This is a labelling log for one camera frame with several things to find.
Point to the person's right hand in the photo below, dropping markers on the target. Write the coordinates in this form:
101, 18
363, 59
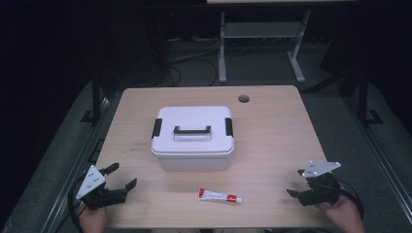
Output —
346, 216

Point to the person's left hand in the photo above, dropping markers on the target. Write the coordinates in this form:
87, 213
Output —
93, 221

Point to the white plastic storage box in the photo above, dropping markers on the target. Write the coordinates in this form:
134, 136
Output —
194, 163

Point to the black metal stand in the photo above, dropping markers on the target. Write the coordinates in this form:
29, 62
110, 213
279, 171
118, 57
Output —
363, 100
96, 100

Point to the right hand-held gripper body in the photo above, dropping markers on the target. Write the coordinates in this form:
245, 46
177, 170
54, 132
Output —
320, 189

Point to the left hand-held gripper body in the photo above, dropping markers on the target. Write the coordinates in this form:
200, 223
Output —
92, 184

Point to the grey metal table frame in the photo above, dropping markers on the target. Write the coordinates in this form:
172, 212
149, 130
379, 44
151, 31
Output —
262, 29

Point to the black bracket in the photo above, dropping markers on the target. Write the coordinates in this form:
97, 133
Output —
96, 150

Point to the red and white tube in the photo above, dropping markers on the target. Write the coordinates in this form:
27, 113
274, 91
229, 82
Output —
217, 195

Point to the aluminium rail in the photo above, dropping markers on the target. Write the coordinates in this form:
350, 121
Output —
379, 152
77, 168

